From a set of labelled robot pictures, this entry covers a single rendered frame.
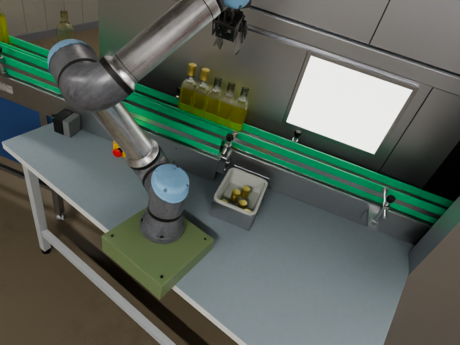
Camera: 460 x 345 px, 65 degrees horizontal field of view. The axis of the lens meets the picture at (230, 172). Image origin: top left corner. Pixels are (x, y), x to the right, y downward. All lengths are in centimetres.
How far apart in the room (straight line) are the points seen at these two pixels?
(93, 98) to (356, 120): 108
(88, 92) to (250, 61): 86
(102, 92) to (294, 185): 97
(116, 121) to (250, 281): 68
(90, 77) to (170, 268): 62
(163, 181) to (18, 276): 127
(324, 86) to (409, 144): 43
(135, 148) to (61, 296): 115
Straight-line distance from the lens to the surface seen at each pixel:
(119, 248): 120
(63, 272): 216
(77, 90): 85
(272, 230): 145
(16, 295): 214
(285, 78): 153
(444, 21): 149
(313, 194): 158
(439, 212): 164
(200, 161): 151
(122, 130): 106
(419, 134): 165
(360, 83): 151
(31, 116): 198
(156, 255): 119
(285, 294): 130
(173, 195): 109
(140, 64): 83
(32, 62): 191
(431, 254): 153
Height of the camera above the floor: 180
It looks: 40 degrees down
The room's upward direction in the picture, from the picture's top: 16 degrees clockwise
